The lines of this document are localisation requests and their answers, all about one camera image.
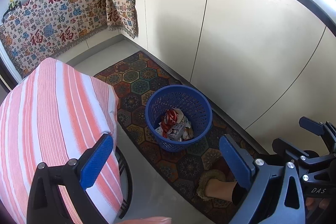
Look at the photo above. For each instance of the white cartoon plastic box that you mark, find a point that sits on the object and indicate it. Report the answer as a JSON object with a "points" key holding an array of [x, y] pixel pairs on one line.
{"points": [[176, 132]]}

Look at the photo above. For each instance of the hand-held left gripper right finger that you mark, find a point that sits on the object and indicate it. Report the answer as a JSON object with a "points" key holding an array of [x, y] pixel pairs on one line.
{"points": [[233, 158]]}

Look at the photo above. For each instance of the brown fuzzy slipper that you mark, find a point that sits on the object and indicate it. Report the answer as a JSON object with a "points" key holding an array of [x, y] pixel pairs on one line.
{"points": [[210, 175]]}

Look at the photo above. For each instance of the striped pink white tablecloth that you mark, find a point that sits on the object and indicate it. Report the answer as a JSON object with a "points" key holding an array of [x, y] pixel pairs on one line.
{"points": [[52, 121]]}

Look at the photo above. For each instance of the white gold wrapper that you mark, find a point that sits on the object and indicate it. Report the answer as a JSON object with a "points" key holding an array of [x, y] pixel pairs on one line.
{"points": [[185, 123]]}

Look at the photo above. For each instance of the blue plastic mesh basket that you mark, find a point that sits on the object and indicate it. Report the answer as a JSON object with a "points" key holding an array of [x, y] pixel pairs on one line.
{"points": [[183, 98]]}

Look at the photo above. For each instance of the condiment bottle rack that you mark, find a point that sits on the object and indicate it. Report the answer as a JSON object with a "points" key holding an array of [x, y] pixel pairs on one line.
{"points": [[11, 7]]}

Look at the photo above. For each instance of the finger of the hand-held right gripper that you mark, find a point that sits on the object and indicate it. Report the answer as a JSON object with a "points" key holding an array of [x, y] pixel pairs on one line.
{"points": [[287, 148], [311, 125]]}

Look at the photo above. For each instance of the hexagon patterned rug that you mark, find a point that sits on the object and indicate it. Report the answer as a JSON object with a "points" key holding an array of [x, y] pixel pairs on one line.
{"points": [[141, 82]]}

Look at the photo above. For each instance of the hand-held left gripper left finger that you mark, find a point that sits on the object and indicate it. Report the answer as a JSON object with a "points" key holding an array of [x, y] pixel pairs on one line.
{"points": [[98, 158]]}

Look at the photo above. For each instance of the black metal table frame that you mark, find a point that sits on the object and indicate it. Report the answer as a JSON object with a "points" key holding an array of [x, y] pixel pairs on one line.
{"points": [[128, 174]]}

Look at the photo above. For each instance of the cream kitchen counter cabinets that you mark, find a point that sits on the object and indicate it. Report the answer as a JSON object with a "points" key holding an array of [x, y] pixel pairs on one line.
{"points": [[249, 43]]}

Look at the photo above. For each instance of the person's right hand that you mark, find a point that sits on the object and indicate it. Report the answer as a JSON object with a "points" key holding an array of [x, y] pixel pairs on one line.
{"points": [[319, 205]]}

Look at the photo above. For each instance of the large printed blanket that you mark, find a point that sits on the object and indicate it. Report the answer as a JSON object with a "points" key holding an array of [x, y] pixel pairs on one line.
{"points": [[52, 16]]}

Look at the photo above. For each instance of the person's left hand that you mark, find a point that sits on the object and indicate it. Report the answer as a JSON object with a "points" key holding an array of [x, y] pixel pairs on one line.
{"points": [[147, 221]]}

